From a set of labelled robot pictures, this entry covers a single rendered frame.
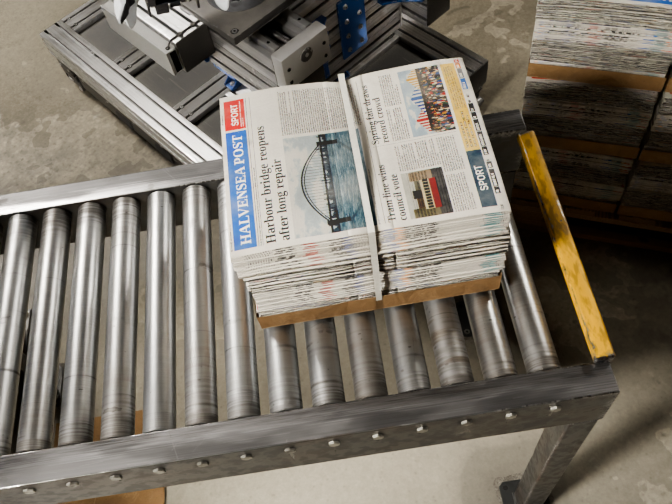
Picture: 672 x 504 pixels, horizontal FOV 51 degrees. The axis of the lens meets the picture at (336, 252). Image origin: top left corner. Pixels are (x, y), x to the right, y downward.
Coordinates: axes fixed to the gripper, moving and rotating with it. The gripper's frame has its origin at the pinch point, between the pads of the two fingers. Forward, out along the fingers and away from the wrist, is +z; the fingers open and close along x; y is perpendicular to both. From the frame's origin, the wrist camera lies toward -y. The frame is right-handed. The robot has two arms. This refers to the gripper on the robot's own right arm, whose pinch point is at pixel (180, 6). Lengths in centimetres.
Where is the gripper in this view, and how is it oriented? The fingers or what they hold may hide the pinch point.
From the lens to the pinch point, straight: 94.3
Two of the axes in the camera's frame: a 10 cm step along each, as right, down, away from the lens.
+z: 3.3, 7.9, -5.2
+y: -0.3, 5.6, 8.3
